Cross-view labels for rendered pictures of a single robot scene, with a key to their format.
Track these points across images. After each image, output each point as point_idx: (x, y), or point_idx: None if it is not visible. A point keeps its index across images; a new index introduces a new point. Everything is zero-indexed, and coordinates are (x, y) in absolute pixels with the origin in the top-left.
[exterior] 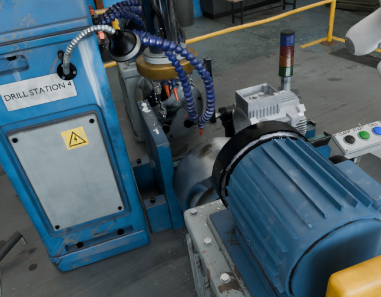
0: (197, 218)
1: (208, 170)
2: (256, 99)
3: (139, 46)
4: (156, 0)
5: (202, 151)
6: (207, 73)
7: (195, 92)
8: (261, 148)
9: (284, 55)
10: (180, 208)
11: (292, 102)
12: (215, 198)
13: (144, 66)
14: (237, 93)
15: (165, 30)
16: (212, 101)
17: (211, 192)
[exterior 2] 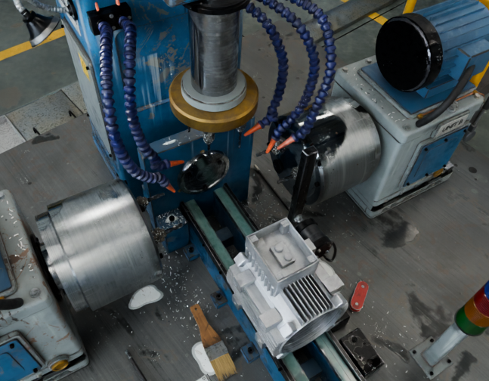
0: None
1: (72, 202)
2: (273, 251)
3: (37, 42)
4: (188, 21)
5: (109, 191)
6: (109, 135)
7: (317, 173)
8: None
9: (475, 296)
10: (153, 221)
11: (295, 313)
12: (35, 218)
13: (177, 75)
14: (278, 221)
15: (192, 62)
16: (123, 165)
17: (47, 213)
